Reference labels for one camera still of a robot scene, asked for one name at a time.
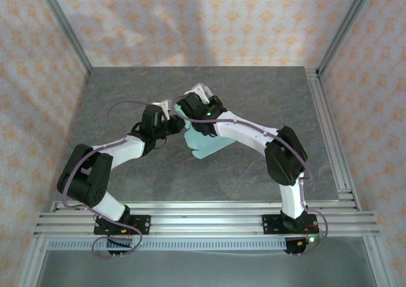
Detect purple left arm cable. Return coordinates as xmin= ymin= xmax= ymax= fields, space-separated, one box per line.
xmin=62 ymin=101 xmax=152 ymax=260

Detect long aluminium base rails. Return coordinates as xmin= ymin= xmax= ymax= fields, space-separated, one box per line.
xmin=33 ymin=200 xmax=381 ymax=239

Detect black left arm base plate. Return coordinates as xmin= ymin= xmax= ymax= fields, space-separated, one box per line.
xmin=93 ymin=215 xmax=152 ymax=236

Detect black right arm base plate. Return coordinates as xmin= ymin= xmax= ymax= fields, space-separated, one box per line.
xmin=261 ymin=213 xmax=318 ymax=236

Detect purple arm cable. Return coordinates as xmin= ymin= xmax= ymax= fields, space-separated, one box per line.
xmin=62 ymin=101 xmax=152 ymax=260
xmin=171 ymin=98 xmax=329 ymax=257

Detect small controller board with wires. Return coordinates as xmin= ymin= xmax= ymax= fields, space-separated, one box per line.
xmin=106 ymin=237 xmax=134 ymax=258
xmin=285 ymin=234 xmax=324 ymax=256

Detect slotted grey cable duct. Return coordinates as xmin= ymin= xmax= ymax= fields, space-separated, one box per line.
xmin=46 ymin=238 xmax=289 ymax=251

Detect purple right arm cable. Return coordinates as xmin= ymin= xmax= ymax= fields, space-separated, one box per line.
xmin=171 ymin=98 xmax=329 ymax=257

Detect short aluminium frame leg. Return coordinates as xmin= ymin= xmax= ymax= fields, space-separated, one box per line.
xmin=363 ymin=236 xmax=393 ymax=287
xmin=18 ymin=236 xmax=48 ymax=287

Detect aluminium side rail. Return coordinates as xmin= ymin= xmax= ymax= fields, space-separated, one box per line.
xmin=304 ymin=67 xmax=362 ymax=212

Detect slanted aluminium frame post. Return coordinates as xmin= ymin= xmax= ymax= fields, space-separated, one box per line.
xmin=316 ymin=0 xmax=377 ymax=78
xmin=33 ymin=0 xmax=94 ymax=77

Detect light green paper box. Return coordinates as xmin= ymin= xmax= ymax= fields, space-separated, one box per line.
xmin=183 ymin=121 xmax=236 ymax=161

